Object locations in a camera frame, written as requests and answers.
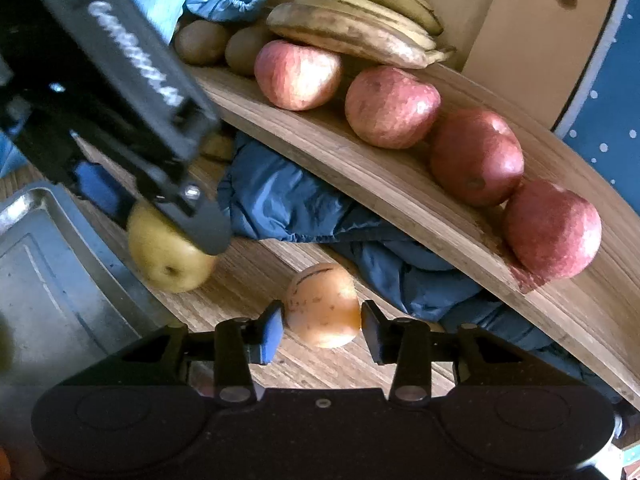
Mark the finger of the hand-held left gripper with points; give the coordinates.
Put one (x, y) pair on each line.
(200, 225)
(100, 187)

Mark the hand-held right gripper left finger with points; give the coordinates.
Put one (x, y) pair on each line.
(272, 332)

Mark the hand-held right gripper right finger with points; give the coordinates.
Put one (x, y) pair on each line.
(374, 332)

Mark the yellow lemon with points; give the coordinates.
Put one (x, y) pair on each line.
(165, 260)

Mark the striped pepino melon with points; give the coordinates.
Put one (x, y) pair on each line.
(322, 310)

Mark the metal tray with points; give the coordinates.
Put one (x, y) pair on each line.
(55, 285)

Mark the yellow pear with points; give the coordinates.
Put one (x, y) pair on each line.
(220, 149)

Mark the dark blue cloth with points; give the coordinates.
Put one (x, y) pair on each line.
(300, 210)

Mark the brown kiwi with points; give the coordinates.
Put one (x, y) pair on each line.
(200, 42)
(245, 52)

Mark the wooden shelf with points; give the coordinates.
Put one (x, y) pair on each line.
(400, 185)

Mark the red apple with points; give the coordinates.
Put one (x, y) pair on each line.
(552, 230)
(475, 157)
(297, 75)
(392, 107)

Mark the blue white-dotted cloth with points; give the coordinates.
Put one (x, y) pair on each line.
(610, 110)

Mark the pine wood panel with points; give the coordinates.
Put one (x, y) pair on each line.
(525, 20)

